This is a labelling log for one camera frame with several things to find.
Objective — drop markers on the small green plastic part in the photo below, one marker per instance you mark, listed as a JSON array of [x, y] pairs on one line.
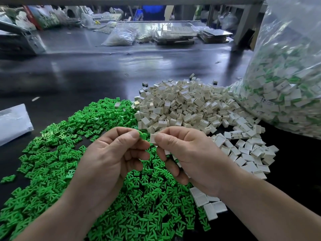
[[144, 134], [8, 178]]

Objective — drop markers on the stack of clear flat bags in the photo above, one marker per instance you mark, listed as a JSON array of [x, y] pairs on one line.
[[14, 124]]

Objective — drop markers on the pile of white plastic caps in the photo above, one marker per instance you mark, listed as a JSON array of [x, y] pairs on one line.
[[198, 105]]

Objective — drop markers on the person's left hand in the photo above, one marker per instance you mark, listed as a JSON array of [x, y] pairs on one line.
[[108, 165]]

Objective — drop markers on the pile of green plastic clips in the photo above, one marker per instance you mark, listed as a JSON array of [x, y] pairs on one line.
[[45, 158]]

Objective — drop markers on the grey metal slanted post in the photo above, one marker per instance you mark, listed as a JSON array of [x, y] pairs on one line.
[[247, 19]]

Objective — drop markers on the clear plastic bag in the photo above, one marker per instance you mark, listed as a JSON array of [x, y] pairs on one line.
[[286, 87]]

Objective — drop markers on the person's right hand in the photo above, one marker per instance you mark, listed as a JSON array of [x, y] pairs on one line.
[[198, 158]]

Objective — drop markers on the small clear bag of parts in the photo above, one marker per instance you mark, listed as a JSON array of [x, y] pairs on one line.
[[119, 37]]

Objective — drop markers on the dark flat tray stack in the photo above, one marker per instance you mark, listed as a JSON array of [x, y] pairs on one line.
[[215, 36]]

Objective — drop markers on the person's left forearm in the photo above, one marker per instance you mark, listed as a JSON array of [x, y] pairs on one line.
[[45, 224]]

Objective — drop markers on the small white plastic part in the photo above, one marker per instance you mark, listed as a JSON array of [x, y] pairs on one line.
[[152, 138]]

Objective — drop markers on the blue crate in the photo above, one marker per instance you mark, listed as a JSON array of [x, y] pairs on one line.
[[152, 12]]

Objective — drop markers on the grey heat sealer machine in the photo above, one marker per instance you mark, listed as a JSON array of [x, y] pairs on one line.
[[21, 40]]

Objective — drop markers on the person's right forearm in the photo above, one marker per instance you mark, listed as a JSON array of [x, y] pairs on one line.
[[268, 215]]

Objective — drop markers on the grey metal horizontal bar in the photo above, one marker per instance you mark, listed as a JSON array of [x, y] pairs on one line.
[[150, 1]]

